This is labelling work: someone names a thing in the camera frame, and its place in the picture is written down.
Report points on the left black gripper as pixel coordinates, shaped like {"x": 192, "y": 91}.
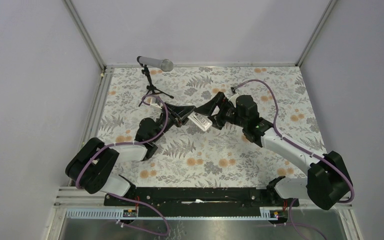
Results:
{"x": 176, "y": 114}

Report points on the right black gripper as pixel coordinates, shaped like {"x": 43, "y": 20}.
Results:
{"x": 208, "y": 108}

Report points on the white remote control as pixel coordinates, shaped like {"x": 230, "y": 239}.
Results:
{"x": 201, "y": 121}

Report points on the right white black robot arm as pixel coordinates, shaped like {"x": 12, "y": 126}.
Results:
{"x": 327, "y": 179}

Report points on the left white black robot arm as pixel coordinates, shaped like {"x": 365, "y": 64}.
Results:
{"x": 92, "y": 167}

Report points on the black mini tripod stand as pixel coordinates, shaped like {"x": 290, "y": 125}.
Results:
{"x": 151, "y": 88}

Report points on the floral patterned table mat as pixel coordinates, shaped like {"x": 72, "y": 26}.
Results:
{"x": 189, "y": 157}

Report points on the grey microphone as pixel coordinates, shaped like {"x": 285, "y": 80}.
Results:
{"x": 165, "y": 65}

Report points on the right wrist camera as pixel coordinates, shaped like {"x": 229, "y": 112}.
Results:
{"x": 234, "y": 96}

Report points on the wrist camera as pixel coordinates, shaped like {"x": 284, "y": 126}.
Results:
{"x": 155, "y": 103}
{"x": 234, "y": 96}

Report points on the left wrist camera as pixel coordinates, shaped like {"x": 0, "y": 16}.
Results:
{"x": 155, "y": 103}

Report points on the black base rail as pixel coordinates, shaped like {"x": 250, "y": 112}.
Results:
{"x": 193, "y": 202}

